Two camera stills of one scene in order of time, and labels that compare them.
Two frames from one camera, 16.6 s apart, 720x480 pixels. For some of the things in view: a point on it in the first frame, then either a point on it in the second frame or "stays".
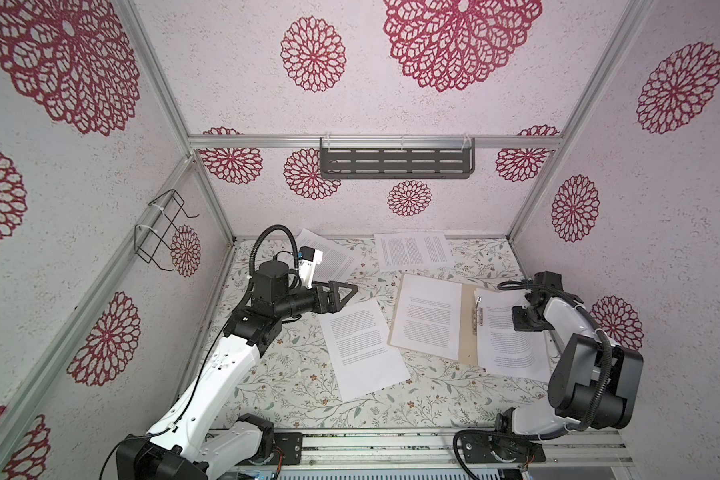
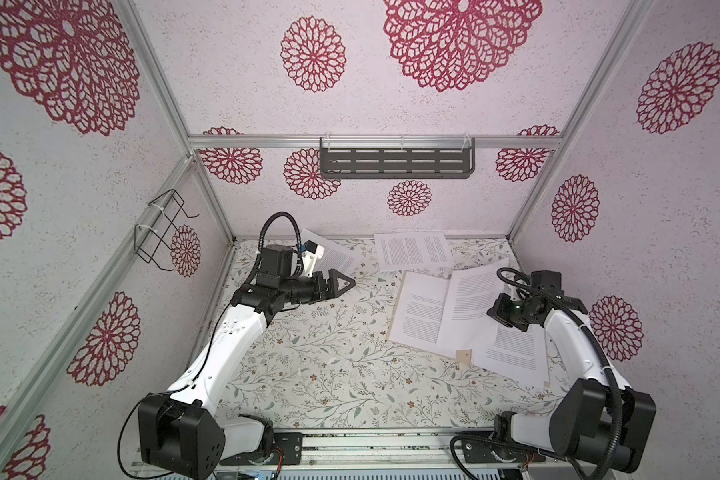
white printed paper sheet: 503,351 stays
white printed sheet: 362,358 to 472,293
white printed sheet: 408,250 stays
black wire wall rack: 153,237 stays
